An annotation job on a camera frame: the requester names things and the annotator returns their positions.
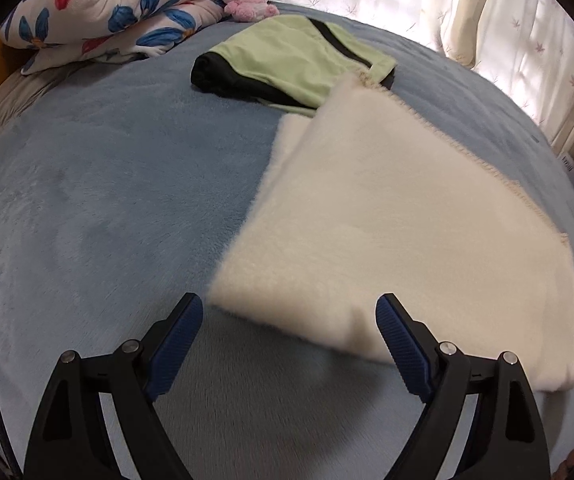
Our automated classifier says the white patterned curtain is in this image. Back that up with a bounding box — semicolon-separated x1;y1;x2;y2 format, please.
278;0;574;155

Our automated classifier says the cream fleece garment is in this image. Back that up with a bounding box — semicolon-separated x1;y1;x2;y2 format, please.
208;74;574;391

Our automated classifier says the floral folded quilt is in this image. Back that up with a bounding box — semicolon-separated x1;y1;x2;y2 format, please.
0;0;225;75

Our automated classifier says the blue fleece bed cover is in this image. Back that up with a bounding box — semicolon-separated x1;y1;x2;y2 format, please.
0;1;574;480

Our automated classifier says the green and black garment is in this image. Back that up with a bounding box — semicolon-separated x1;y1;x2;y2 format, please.
191;14;397;116

